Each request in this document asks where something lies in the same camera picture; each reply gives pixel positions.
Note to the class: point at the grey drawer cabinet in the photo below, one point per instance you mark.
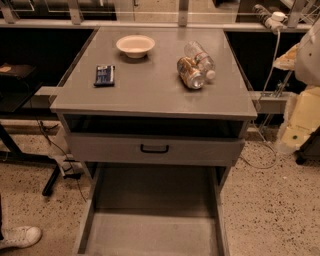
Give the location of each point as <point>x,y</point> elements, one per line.
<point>149,97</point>

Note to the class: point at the white sneaker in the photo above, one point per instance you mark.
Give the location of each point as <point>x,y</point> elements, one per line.
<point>20,237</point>

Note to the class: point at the clear plastic water bottle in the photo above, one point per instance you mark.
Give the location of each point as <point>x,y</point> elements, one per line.
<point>201,58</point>

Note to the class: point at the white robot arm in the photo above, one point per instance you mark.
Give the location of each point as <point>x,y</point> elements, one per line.
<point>307,64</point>

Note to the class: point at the black side table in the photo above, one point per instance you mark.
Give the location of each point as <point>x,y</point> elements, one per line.
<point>17,86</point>

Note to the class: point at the open grey lower drawer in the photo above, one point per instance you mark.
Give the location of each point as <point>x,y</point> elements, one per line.
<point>150,210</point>

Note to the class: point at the white power strip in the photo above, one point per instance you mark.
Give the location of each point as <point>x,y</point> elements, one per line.
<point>271,20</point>

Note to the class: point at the closed grey upper drawer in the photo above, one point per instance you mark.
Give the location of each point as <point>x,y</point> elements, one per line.
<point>136,149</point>

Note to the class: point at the blue snack packet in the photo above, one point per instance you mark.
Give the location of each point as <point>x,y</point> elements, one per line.
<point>105,76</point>

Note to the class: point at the white paper bowl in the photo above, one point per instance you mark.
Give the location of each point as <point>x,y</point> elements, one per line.
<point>135,46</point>

